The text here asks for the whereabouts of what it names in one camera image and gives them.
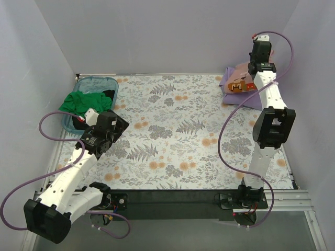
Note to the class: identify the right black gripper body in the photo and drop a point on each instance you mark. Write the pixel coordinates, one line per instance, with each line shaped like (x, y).
(260, 51)

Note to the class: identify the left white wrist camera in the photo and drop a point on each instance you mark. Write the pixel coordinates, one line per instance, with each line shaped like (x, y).
(90, 117)

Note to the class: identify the green t shirt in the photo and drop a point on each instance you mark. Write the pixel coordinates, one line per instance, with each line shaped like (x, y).
(78, 103)

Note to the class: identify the pink t shirt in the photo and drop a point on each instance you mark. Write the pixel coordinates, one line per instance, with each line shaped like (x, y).
(238, 80)

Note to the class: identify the aluminium frame rail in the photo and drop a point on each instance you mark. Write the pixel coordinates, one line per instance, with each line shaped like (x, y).
(278, 200)

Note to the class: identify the folded purple t shirt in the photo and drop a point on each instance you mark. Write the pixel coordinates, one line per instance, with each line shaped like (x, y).
(236, 99)

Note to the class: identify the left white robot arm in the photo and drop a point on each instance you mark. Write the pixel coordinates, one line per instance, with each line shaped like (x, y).
(53, 212)

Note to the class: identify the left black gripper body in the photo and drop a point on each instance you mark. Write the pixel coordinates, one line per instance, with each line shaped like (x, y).
(119, 125)

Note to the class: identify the teal plastic basket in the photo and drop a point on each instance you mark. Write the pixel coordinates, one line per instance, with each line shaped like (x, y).
(91, 84)

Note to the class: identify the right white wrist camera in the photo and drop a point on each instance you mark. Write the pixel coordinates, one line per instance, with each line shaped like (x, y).
(261, 38)

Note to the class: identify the floral table mat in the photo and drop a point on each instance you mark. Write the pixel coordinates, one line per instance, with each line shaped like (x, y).
(180, 136)

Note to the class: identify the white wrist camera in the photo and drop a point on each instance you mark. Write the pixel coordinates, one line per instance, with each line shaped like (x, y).
(90, 117)
(261, 38)

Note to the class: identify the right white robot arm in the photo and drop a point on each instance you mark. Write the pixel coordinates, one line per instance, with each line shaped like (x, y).
(272, 127)

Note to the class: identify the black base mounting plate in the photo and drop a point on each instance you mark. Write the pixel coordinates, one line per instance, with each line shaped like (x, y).
(180, 204)

